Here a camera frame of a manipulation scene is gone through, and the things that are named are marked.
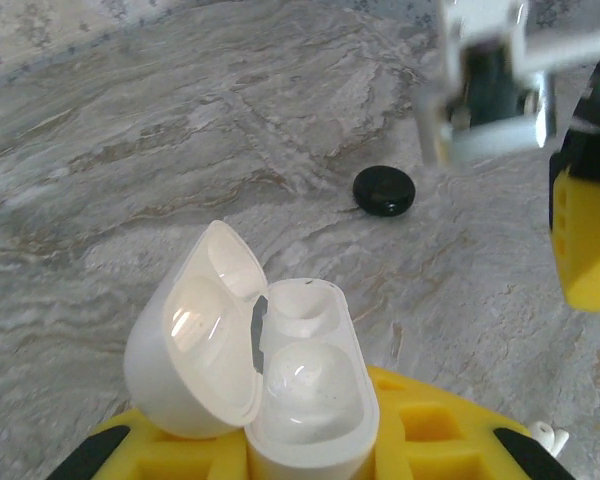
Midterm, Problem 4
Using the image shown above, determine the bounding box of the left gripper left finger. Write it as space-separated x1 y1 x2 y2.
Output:
54 407 254 480

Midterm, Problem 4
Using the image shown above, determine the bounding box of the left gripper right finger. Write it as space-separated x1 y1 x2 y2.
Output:
367 364 577 480

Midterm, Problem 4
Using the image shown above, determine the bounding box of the white wireless earbud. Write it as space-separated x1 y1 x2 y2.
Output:
528 420 571 458

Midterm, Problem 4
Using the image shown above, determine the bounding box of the white earbud charging case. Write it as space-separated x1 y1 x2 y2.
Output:
123 219 381 480

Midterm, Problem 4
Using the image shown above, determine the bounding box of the black earbud charging case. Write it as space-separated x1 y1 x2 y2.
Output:
351 165 418 218

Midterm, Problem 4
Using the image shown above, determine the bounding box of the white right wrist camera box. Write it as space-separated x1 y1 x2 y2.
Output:
413 0 600 167

